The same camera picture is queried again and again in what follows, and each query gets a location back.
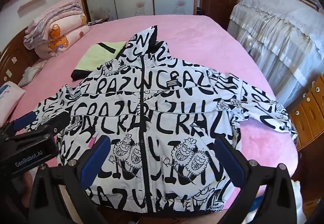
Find green black folded garment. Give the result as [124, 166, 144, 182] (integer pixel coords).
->
[71, 42, 128, 82]

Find stack of folded quilts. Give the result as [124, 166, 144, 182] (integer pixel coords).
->
[24, 0, 84, 49]

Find person's left hand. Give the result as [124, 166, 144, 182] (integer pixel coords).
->
[23, 171, 34, 214]

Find wooden wall shelf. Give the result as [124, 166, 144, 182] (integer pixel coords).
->
[19, 0, 48, 13]

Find wooden headboard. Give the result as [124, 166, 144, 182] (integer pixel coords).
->
[0, 28, 38, 85]

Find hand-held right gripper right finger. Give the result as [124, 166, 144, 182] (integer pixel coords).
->
[214, 134, 300, 224]

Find white pillow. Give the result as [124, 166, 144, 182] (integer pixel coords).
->
[0, 81, 26, 115]

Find white black printed jacket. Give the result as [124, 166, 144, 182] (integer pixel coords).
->
[34, 25, 298, 215]

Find pale pink cloth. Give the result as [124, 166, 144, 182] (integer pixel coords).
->
[18, 59, 48, 88]

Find dark bedside object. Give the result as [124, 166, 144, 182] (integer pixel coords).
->
[90, 18, 112, 25]

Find wooden drawer cabinet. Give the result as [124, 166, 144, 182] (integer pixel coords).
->
[289, 77, 324, 151]

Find pink bed blanket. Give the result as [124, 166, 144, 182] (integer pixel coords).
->
[0, 15, 300, 224]

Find pink bear print quilt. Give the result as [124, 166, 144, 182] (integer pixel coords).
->
[34, 12, 90, 58]

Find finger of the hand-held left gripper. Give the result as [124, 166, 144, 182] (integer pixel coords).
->
[15, 113, 71, 142]
[0, 111, 37, 136]

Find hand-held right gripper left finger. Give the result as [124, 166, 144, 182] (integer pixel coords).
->
[25, 135, 112, 224]

